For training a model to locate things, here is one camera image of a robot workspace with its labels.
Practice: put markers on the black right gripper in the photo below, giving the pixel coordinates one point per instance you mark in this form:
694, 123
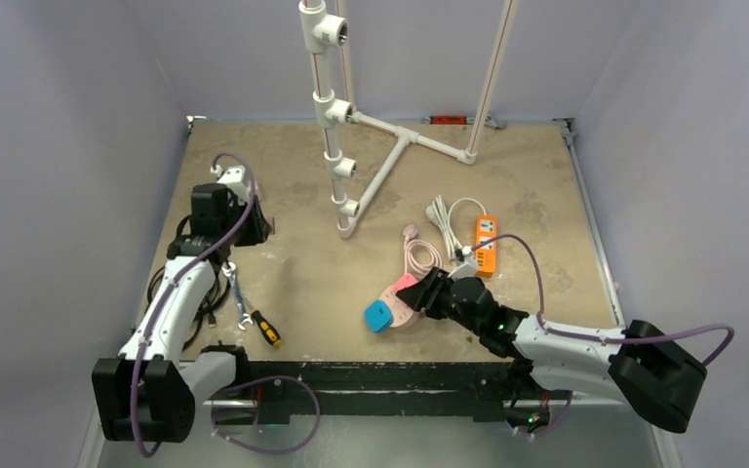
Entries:
431, 291

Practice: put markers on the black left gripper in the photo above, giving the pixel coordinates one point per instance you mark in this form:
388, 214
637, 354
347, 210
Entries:
259, 228

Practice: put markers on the pink plug adapter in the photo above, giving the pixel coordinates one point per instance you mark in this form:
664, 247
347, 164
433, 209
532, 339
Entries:
407, 280

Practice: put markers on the pink round socket base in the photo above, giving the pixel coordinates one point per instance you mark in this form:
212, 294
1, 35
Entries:
401, 315

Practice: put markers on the blue plug adapter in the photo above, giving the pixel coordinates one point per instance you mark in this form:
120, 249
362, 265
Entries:
378, 316

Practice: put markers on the orange power strip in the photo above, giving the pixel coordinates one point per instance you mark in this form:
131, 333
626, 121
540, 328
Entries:
486, 228

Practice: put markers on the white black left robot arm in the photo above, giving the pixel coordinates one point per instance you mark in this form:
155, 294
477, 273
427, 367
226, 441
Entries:
143, 394

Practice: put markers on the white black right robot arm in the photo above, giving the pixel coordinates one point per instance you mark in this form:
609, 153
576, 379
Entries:
639, 366

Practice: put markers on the silver open-end wrench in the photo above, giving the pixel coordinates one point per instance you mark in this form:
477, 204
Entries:
229, 270

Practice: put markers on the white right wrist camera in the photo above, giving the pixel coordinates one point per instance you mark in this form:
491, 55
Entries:
465, 264

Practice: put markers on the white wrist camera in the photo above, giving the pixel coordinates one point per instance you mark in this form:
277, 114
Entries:
234, 177
465, 264

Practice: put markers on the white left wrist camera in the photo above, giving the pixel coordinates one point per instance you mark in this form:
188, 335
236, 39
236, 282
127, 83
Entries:
234, 177

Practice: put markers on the yellow black handled screwdriver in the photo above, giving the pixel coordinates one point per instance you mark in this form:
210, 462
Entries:
267, 330

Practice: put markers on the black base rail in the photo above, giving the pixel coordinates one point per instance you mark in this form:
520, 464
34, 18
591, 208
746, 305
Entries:
484, 392

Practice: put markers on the white PVC pipe frame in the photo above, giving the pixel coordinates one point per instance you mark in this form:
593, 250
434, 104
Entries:
322, 31

